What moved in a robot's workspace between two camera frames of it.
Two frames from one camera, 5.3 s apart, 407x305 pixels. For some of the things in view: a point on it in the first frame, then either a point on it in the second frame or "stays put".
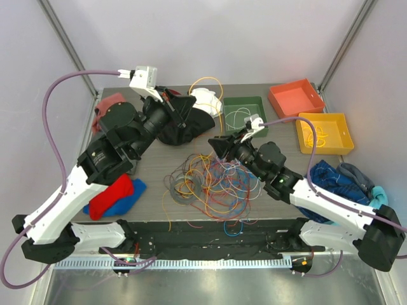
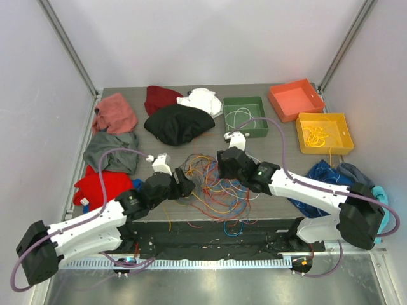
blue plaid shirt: x=326 y=176 stays put
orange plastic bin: x=289 y=99 stays put
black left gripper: x=180 y=105 -> x=179 y=189
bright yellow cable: x=320 y=142 stays put
